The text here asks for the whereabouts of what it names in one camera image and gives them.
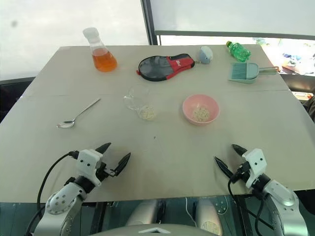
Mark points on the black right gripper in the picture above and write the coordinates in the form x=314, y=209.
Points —
x=242, y=173

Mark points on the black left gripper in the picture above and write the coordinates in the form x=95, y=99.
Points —
x=101, y=172

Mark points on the metal spoon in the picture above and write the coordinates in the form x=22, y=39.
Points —
x=81, y=113

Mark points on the grey rounded shape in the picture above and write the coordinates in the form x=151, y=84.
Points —
x=209, y=214
x=142, y=212

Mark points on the clear glass beaker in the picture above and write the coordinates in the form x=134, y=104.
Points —
x=135, y=98

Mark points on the pink bowl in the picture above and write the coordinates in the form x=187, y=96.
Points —
x=189, y=105

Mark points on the grey curved cover with chevron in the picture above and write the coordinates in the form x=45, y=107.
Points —
x=152, y=231

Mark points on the teal hand brush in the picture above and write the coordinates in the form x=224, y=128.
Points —
x=238, y=71

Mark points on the teal dustpan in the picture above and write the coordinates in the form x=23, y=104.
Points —
x=253, y=70

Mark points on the glass flask with orange liquid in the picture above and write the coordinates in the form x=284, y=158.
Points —
x=104, y=61

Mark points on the black red paddle case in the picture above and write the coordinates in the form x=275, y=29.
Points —
x=157, y=67

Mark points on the blue-grey round plush toy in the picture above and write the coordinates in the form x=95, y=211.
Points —
x=206, y=55

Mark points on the green plastic bottle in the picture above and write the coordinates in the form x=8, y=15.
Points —
x=240, y=52

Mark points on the cluttered background desk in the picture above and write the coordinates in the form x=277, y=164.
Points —
x=295, y=66

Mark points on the dark furniture beside table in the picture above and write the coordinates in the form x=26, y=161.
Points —
x=12, y=91

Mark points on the white roller blind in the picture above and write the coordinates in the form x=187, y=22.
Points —
x=233, y=14

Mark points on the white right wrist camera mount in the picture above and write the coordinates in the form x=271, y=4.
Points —
x=256, y=164

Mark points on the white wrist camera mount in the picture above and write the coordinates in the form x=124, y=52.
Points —
x=256, y=164
x=87, y=163

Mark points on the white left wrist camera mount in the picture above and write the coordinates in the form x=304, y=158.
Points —
x=87, y=163

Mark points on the dark window frame post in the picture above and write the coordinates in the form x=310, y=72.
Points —
x=150, y=22

